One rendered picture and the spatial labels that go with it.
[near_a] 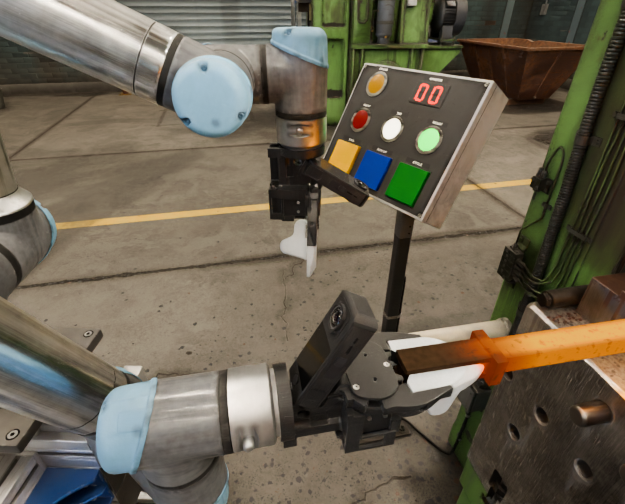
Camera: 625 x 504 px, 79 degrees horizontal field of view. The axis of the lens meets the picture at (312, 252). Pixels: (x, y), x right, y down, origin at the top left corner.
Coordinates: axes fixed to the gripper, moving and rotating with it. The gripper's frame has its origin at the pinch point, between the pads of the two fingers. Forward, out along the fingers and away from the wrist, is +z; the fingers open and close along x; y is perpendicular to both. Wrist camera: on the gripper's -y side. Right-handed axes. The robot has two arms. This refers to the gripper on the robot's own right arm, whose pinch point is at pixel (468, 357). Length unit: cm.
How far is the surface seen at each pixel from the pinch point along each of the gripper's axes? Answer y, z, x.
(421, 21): -22, 208, -466
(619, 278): 2.3, 31.2, -11.3
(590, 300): 5.7, 27.7, -11.1
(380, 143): -6, 10, -55
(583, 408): 12.1, 18.4, 0.9
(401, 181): -0.9, 11.0, -44.7
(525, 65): 32, 397, -508
